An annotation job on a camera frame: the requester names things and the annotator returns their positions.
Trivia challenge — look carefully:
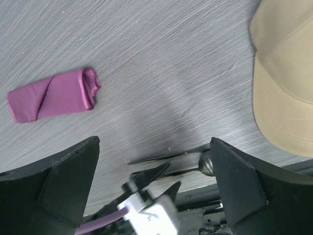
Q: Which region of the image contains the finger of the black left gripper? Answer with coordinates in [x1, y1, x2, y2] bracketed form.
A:
[162, 181, 181, 203]
[131, 162, 171, 188]

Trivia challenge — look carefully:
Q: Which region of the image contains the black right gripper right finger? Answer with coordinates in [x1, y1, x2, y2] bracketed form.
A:
[210, 138, 313, 235]

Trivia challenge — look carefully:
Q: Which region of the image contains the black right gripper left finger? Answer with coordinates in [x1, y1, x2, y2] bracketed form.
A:
[0, 136, 100, 235]

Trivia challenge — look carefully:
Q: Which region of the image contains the dark metal spoon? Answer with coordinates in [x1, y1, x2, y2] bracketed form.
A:
[158, 150, 215, 180]

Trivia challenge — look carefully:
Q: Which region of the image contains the dark metal fork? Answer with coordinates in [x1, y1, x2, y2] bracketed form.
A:
[128, 143, 210, 165]

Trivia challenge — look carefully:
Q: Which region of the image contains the magenta cloth napkin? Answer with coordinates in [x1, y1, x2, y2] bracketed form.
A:
[7, 67, 101, 123]

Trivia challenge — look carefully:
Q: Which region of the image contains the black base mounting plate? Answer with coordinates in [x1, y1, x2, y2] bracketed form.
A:
[83, 166, 313, 235]

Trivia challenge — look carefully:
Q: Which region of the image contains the tan baseball cap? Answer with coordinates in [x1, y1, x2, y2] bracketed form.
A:
[249, 0, 313, 157]

